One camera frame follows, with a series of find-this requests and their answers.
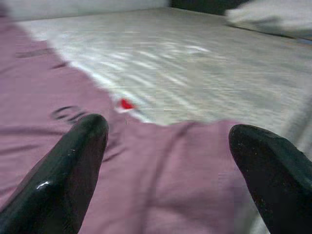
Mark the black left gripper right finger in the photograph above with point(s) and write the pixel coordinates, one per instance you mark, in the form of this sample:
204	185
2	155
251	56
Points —
275	175

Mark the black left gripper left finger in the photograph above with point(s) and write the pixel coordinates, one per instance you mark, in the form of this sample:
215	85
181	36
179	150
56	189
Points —
61	170

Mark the white pillow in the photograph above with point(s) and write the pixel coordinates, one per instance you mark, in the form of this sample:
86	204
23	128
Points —
273	17

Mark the pink cartoon print blanket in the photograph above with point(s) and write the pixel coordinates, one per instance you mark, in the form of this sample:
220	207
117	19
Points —
158	182

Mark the grey quilted mattress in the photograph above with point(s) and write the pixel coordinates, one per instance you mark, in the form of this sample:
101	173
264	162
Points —
182	68

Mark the black tufted headboard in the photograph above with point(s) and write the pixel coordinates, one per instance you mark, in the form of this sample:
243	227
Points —
202	5

